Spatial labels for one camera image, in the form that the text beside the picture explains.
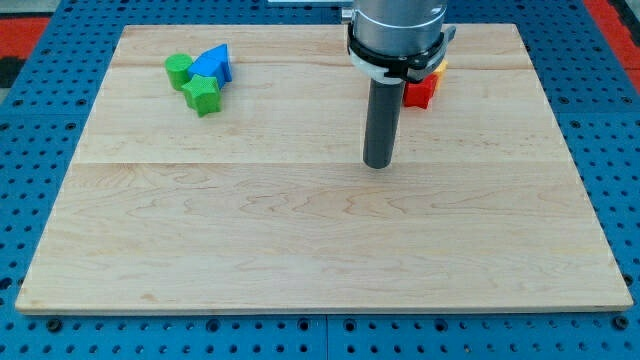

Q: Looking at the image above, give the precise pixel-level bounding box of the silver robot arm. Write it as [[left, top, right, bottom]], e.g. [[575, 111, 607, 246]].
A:
[[351, 0, 447, 56]]

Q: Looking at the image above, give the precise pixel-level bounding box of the light wooden board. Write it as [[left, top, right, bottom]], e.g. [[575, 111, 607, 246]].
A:
[[16, 24, 633, 315]]

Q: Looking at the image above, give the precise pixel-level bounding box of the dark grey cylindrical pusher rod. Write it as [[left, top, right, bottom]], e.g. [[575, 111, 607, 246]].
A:
[[363, 80, 405, 169]]

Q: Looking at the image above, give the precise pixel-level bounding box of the red star block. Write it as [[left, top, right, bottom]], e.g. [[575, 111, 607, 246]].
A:
[[403, 74, 439, 109]]

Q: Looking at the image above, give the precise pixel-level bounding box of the green star block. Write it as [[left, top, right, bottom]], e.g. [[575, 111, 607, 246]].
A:
[[181, 74, 221, 117]]

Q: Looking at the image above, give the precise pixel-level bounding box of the blue pentagon block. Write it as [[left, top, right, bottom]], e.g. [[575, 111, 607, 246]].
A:
[[188, 44, 232, 89]]

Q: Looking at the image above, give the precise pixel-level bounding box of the yellow block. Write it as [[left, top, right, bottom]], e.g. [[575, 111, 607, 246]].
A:
[[434, 60, 448, 90]]

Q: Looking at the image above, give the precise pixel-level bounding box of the green cylinder block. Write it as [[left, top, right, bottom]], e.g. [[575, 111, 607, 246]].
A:
[[164, 53, 193, 91]]

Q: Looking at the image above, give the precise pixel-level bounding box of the black and white clamp ring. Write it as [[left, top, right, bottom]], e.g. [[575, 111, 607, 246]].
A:
[[346, 23, 457, 85]]

